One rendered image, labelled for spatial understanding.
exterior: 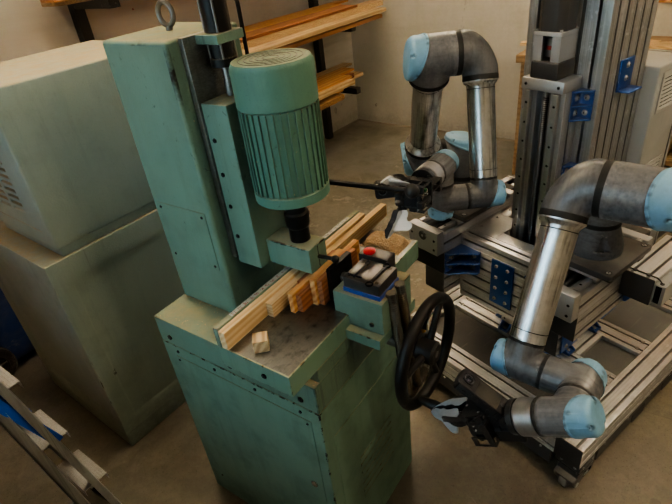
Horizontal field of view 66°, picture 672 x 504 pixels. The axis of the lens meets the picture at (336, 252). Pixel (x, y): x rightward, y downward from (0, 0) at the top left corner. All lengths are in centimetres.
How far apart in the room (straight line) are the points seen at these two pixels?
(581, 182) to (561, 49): 58
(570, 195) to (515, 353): 34
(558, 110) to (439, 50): 41
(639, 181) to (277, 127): 69
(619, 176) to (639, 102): 82
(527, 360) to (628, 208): 35
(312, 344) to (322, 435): 27
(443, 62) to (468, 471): 138
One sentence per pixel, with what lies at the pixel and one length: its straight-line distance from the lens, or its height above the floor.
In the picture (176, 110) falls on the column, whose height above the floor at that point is 138.
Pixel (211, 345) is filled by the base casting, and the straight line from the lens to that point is 141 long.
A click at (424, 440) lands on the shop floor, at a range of 211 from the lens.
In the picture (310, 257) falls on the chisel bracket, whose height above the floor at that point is 101.
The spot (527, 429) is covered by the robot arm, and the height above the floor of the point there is 83.
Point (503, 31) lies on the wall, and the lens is 448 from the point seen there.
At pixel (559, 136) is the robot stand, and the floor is 109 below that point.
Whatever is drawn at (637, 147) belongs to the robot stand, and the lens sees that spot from 195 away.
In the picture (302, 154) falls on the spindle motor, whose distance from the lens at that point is 110.
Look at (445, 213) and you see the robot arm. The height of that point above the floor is 96.
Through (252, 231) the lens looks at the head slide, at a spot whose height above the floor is 108.
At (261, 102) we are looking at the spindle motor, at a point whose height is 140.
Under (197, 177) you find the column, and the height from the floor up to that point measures 122.
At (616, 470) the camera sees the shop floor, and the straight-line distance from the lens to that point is 216.
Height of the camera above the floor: 168
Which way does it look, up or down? 32 degrees down
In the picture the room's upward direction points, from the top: 7 degrees counter-clockwise
